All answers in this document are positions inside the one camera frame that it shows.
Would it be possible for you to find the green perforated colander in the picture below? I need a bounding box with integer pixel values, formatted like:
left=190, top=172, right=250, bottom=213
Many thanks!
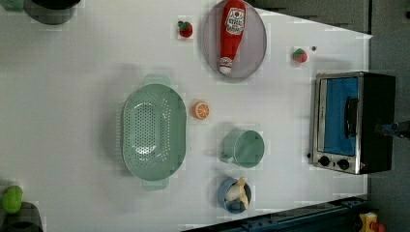
left=121, top=74, right=187, bottom=191

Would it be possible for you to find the green mug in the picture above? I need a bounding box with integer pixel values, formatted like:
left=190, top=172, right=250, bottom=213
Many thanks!
left=220, top=130, right=265, bottom=168

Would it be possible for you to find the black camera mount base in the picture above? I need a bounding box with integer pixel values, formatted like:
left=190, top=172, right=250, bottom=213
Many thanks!
left=1, top=202, right=44, bottom=232

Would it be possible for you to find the green toy fruit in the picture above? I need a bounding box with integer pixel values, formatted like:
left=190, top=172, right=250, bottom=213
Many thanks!
left=2, top=186, right=23, bottom=214

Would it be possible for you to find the red ketchup bottle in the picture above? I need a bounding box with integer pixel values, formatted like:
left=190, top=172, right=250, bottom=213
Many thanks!
left=220, top=0, right=247, bottom=74

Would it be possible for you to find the yellow red emergency button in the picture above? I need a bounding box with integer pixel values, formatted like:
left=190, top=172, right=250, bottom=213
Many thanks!
left=360, top=212, right=386, bottom=232

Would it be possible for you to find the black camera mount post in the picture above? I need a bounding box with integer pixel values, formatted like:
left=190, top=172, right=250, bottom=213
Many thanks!
left=23, top=0, right=81, bottom=25

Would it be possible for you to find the grey round plate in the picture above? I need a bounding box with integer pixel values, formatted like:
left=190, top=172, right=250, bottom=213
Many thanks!
left=201, top=0, right=267, bottom=79

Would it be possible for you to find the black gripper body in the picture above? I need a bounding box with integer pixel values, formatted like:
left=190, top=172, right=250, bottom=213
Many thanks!
left=374, top=121, right=410, bottom=139

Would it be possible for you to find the red toy strawberry near oven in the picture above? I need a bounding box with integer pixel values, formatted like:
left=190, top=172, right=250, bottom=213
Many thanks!
left=292, top=48, right=308, bottom=63

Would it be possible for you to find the silver black toaster oven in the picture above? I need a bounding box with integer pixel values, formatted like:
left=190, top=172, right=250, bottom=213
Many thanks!
left=312, top=72, right=395, bottom=175

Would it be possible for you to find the orange slice toy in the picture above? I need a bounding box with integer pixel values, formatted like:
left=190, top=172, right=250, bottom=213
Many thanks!
left=192, top=101, right=210, bottom=120

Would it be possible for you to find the blue bowl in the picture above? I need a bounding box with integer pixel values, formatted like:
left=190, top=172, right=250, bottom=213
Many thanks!
left=217, top=177, right=251, bottom=214

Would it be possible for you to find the blue metal frame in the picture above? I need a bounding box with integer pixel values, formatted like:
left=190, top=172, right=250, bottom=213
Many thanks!
left=185, top=197, right=368, bottom=232

